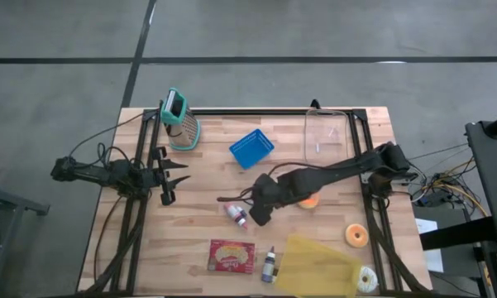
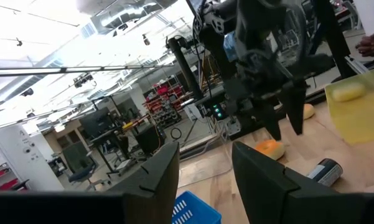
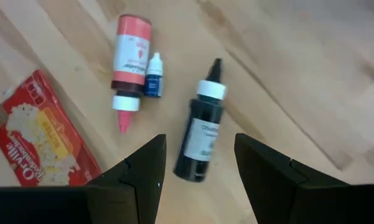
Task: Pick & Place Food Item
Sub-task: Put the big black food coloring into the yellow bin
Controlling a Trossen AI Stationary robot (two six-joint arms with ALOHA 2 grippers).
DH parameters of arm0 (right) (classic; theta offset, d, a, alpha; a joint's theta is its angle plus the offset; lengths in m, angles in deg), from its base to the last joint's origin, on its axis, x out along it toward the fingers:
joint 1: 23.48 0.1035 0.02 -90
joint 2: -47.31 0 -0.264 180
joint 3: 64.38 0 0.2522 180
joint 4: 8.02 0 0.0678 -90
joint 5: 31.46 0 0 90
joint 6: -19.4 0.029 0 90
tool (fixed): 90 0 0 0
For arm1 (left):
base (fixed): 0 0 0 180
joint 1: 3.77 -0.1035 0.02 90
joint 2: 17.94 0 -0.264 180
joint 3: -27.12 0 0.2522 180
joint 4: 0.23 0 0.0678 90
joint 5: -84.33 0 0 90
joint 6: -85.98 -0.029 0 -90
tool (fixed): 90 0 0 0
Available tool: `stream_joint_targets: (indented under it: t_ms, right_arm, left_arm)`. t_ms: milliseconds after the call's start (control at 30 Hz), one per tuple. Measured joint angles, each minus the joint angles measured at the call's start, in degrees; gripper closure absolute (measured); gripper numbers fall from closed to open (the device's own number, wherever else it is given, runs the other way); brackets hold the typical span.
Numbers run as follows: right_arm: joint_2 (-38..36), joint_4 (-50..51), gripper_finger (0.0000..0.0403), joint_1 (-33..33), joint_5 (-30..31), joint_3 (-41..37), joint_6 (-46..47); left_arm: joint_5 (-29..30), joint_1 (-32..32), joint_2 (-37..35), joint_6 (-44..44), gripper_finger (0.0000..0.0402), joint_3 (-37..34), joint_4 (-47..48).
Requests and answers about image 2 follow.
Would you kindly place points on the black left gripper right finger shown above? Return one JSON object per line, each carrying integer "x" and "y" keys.
{"x": 261, "y": 193}

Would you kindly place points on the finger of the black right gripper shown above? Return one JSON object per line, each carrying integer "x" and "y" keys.
{"x": 294, "y": 109}
{"x": 269, "y": 119}

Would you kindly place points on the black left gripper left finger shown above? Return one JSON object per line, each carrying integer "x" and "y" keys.
{"x": 155, "y": 186}

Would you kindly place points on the orange iced toy donut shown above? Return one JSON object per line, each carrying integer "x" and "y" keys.
{"x": 308, "y": 111}
{"x": 269, "y": 149}

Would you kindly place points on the black food colouring bottle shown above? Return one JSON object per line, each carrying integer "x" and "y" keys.
{"x": 326, "y": 172}

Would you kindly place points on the yellow translucent plastic bin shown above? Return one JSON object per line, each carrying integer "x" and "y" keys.
{"x": 361, "y": 124}

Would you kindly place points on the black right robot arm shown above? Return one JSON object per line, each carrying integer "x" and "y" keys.
{"x": 216, "y": 46}

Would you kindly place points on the blue plastic slotted basket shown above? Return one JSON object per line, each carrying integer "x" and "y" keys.
{"x": 193, "y": 211}

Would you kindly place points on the black computer tower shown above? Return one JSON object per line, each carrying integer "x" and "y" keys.
{"x": 147, "y": 140}

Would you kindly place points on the dark blue office chair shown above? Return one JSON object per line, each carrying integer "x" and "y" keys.
{"x": 81, "y": 168}

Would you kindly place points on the black round pole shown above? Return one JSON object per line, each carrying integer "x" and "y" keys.
{"x": 186, "y": 68}

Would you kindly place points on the red storage shelf rack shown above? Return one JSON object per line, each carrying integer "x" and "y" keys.
{"x": 165, "y": 104}

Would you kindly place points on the black monitor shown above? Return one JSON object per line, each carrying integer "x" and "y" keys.
{"x": 96, "y": 121}

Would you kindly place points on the person's hand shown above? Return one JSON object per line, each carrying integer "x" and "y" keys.
{"x": 371, "y": 45}

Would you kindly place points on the overhead LED light bar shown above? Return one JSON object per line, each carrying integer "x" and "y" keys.
{"x": 81, "y": 69}

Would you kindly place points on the black overhead camera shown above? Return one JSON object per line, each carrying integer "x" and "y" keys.
{"x": 82, "y": 80}

